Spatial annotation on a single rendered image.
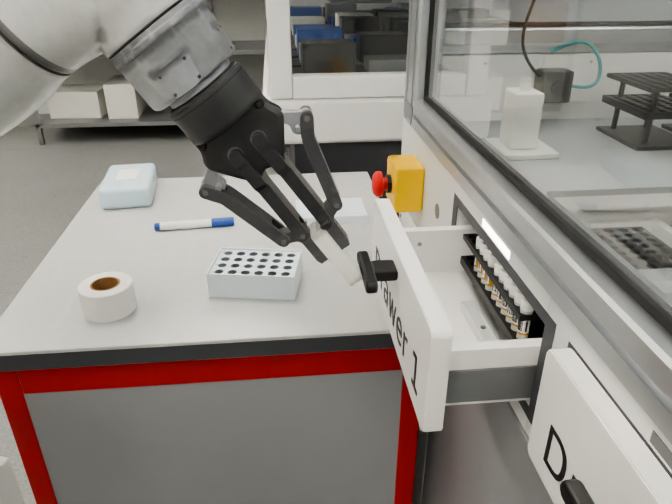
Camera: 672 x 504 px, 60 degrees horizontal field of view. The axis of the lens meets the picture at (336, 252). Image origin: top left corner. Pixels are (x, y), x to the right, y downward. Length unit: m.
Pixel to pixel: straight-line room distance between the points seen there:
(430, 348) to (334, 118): 0.95
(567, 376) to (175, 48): 0.38
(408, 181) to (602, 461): 0.56
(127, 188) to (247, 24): 3.61
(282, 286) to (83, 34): 0.45
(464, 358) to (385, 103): 0.93
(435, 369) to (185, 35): 0.33
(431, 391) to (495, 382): 0.06
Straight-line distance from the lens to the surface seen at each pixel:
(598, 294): 0.44
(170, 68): 0.49
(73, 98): 4.62
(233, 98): 0.50
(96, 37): 0.50
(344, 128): 1.37
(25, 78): 0.53
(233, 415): 0.85
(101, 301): 0.82
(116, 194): 1.18
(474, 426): 0.74
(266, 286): 0.82
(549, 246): 0.50
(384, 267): 0.59
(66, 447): 0.93
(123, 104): 4.49
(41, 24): 0.50
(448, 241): 0.73
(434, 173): 0.84
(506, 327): 0.59
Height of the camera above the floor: 1.19
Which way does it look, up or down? 27 degrees down
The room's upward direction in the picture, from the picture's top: straight up
